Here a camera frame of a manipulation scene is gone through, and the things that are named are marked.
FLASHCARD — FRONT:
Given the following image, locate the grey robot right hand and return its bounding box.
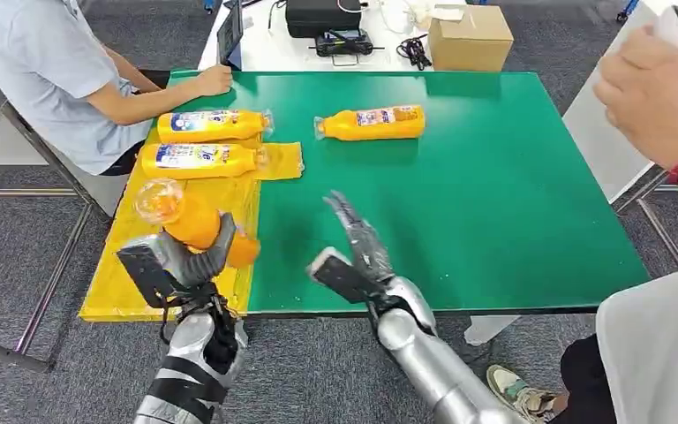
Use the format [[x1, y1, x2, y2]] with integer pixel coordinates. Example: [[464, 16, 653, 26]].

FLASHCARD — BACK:
[[322, 190, 397, 285]]

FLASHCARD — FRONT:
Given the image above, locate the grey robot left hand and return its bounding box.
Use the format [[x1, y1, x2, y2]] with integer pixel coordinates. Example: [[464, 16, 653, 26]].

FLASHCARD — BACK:
[[154, 212, 239, 289]]

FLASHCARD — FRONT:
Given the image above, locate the orange drink bottle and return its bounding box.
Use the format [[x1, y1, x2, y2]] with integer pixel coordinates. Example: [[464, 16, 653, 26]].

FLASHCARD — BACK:
[[139, 143, 270, 181], [134, 178, 262, 269], [156, 109, 275, 145], [313, 104, 426, 142]]

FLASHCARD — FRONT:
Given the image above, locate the yellow plastic sheet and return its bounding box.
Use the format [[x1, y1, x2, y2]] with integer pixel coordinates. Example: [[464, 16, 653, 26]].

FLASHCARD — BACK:
[[79, 131, 305, 323]]

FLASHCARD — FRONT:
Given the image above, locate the white table leg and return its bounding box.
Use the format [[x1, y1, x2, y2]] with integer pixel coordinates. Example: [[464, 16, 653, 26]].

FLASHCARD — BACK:
[[464, 315, 522, 347]]

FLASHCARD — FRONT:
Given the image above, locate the green table mat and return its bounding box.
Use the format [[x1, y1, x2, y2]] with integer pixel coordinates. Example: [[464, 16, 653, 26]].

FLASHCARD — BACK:
[[166, 71, 650, 314]]

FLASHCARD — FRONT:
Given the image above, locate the person's pale sneaker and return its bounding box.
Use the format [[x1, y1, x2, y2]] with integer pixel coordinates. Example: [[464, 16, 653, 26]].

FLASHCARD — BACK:
[[486, 364, 560, 422]]

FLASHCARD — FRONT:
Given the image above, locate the black handheld controller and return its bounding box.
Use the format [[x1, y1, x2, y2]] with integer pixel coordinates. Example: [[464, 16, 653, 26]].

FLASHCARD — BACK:
[[314, 29, 374, 58]]

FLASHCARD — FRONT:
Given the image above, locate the white desk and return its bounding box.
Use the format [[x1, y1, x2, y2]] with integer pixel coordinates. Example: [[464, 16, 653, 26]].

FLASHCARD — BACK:
[[198, 0, 493, 73]]

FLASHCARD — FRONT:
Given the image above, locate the brown cardboard box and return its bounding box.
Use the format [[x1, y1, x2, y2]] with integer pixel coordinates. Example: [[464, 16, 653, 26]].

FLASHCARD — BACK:
[[427, 5, 515, 72]]

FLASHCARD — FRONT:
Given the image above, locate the clear plastic bag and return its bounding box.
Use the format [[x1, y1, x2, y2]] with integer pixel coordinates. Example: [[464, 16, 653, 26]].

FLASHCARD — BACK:
[[380, 0, 429, 35]]

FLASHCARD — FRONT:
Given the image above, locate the black carrying case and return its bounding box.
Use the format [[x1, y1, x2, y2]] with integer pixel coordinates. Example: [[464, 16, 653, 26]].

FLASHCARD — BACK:
[[284, 0, 364, 40]]

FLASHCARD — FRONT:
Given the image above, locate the seated person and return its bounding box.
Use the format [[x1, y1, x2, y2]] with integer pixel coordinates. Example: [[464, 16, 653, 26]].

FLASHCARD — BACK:
[[0, 0, 234, 177]]

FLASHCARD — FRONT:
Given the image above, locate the white side table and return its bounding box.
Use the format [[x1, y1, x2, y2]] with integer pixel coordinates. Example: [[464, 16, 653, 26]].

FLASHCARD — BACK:
[[561, 0, 678, 270]]

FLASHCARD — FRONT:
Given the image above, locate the standing person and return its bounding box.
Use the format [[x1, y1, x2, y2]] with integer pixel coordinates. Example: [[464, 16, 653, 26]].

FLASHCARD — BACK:
[[549, 16, 678, 424]]

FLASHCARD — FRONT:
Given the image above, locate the blue chair base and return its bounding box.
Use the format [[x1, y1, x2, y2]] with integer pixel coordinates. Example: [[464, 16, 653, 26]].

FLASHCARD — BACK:
[[616, 0, 641, 23]]

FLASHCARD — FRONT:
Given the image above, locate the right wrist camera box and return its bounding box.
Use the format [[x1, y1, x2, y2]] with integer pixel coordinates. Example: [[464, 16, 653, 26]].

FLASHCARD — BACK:
[[306, 246, 387, 306]]

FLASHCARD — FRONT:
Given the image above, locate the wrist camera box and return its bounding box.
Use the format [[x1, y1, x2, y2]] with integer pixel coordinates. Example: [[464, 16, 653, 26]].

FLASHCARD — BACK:
[[115, 237, 182, 310], [306, 246, 387, 306]]

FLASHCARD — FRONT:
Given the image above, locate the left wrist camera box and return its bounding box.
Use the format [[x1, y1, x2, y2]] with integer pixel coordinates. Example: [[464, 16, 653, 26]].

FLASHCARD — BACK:
[[115, 237, 182, 310]]

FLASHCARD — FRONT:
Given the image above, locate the grey metal frame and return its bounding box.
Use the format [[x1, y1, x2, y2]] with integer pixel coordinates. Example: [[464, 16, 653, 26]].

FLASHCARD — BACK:
[[0, 87, 112, 374]]

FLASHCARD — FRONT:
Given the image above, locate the black coiled cable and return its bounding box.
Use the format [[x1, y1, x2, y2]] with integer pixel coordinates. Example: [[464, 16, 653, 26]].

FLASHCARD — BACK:
[[395, 34, 433, 72]]

